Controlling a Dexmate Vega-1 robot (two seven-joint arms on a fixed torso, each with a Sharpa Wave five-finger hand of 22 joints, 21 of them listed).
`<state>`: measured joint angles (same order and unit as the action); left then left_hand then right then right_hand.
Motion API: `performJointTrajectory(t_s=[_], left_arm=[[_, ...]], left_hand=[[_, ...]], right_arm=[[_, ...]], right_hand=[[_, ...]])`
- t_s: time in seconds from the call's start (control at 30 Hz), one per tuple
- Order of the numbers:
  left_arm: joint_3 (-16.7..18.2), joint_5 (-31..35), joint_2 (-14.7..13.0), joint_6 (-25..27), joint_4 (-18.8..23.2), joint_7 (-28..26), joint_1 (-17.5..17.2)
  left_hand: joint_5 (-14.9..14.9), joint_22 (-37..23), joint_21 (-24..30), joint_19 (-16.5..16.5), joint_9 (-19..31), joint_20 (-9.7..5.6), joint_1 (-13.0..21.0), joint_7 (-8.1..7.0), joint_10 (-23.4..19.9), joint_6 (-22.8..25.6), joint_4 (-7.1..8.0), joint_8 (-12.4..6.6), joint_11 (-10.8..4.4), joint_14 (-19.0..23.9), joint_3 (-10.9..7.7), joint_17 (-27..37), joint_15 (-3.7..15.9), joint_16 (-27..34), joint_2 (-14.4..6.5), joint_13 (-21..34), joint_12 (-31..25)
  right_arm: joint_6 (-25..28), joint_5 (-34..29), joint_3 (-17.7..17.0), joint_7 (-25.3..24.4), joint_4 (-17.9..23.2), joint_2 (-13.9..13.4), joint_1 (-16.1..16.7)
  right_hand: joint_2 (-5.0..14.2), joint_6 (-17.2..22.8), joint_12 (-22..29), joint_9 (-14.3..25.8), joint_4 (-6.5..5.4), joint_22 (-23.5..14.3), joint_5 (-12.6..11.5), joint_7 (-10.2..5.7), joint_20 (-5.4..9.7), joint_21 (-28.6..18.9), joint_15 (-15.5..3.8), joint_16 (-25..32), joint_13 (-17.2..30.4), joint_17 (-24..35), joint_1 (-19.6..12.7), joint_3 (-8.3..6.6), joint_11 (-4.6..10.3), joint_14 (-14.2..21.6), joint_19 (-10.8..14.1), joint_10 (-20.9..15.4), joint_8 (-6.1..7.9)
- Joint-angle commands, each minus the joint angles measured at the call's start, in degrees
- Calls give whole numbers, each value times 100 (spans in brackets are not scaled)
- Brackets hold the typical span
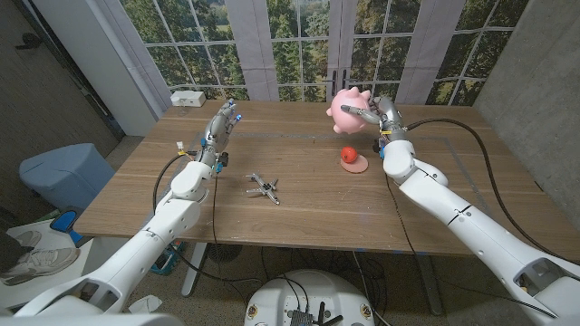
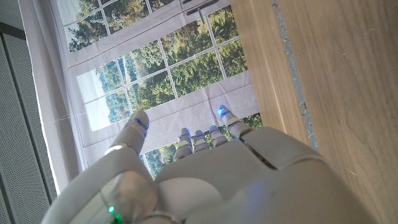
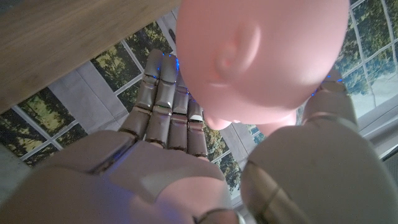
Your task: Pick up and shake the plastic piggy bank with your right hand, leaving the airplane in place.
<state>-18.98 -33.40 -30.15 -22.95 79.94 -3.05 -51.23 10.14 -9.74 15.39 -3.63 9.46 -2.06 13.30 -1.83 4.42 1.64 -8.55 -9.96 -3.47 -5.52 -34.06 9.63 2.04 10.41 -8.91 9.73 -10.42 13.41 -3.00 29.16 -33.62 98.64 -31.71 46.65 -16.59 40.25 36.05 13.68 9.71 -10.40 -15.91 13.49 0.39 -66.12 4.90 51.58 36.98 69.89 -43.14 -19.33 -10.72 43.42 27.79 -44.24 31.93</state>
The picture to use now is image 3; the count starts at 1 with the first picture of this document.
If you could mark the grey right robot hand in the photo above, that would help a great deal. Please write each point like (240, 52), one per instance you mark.
(140, 174)

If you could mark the pink plastic piggy bank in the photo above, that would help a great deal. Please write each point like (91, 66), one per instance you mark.
(264, 46)

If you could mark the printed window backdrop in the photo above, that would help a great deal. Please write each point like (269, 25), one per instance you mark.
(102, 93)

